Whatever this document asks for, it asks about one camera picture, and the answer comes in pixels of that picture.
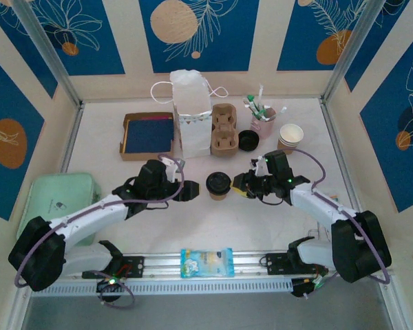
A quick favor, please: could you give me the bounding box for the white paper takeout bag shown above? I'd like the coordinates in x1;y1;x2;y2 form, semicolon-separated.
150;69;230;160

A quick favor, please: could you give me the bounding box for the stack of brown paper cups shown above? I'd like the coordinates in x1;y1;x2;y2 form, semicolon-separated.
277;123;304;155

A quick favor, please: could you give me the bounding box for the dark blue napkin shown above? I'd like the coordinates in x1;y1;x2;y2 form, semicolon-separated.
125;118;175;154

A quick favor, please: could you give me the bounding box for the white slotted cable duct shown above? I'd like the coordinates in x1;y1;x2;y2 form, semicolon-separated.
30;277;293;297

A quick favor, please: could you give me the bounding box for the stack of pulp cup carriers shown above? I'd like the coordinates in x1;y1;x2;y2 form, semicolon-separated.
211;103;242;160

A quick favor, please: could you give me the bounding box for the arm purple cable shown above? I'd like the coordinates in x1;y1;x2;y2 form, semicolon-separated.
268;148;390;300
14;154;186;310

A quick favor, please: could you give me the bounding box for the mint green zip case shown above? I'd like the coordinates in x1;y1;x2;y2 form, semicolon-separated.
16;171;103;248

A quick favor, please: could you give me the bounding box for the blue wet wipes packet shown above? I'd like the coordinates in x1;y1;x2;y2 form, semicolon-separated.
180;247;235;279

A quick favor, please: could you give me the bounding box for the pink straw holder cup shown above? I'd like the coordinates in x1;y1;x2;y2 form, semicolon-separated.
250;106;277;139

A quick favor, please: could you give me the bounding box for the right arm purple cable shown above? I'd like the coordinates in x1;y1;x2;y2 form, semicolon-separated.
268;148;390;300

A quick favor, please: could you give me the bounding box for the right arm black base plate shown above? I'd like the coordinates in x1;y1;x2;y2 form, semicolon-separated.
264;252;328;276

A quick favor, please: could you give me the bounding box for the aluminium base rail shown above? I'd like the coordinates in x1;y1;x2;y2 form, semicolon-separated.
65;250;335;276

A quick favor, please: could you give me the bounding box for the aluminium frame post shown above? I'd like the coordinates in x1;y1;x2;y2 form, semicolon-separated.
12;0;85;107
325;0;388;100

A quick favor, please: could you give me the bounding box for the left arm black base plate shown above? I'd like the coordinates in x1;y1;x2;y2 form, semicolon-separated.
81;254;146;279

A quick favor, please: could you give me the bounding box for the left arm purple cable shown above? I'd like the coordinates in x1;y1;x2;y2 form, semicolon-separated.
14;154;186;310

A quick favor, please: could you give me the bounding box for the stack of black lids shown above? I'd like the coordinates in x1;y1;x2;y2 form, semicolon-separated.
239;129;261;153

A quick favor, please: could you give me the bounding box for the black plastic cup lid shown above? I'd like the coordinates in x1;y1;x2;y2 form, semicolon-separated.
205;170;233;194

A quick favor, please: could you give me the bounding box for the brown cardboard napkin box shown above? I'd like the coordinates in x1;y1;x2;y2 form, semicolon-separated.
119;111;176;162

